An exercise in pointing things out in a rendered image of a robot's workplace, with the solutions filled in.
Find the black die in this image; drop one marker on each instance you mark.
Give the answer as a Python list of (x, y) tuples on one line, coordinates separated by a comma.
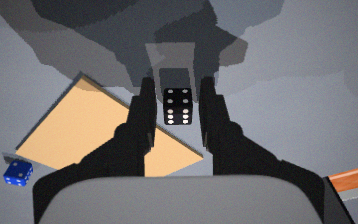
[(177, 106)]

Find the tan flat mat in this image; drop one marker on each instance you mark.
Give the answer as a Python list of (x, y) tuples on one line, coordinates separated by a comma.
[(86, 118)]

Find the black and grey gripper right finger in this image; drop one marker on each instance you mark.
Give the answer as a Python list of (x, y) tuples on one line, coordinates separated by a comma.
[(235, 154)]

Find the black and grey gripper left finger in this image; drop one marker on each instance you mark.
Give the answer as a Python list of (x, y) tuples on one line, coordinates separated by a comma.
[(120, 156)]

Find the blue die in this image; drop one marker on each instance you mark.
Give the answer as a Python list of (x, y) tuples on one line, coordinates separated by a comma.
[(18, 173)]

